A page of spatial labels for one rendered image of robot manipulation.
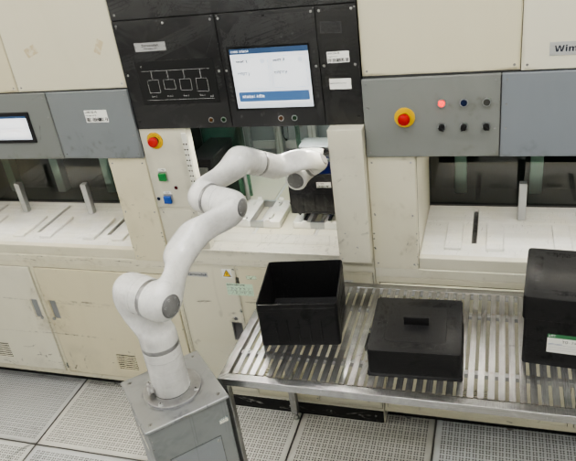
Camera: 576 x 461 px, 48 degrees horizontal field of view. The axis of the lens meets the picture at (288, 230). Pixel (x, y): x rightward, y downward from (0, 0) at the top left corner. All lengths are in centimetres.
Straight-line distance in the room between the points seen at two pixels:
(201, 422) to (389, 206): 99
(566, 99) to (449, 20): 43
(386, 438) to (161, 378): 122
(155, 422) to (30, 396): 166
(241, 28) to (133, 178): 79
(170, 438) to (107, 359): 129
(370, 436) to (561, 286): 125
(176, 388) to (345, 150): 97
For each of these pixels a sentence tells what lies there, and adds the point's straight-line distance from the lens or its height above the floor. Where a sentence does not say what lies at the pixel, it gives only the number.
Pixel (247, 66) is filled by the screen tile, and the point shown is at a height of 162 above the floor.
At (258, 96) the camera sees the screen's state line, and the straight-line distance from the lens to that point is 231.
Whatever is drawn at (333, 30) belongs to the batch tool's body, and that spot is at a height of 172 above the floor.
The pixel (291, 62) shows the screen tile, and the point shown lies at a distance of 224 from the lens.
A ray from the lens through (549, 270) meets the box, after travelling 214.
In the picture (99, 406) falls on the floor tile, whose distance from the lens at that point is 344.
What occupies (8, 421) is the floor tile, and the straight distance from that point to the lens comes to 360.
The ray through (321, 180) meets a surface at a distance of 259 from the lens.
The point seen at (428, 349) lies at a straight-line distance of 204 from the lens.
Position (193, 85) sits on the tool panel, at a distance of 239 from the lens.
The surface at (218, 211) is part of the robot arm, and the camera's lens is 201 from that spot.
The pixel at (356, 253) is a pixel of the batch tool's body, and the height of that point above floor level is 91.
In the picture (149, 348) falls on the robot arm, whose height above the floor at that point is 98.
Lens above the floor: 216
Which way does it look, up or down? 28 degrees down
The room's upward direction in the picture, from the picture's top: 8 degrees counter-clockwise
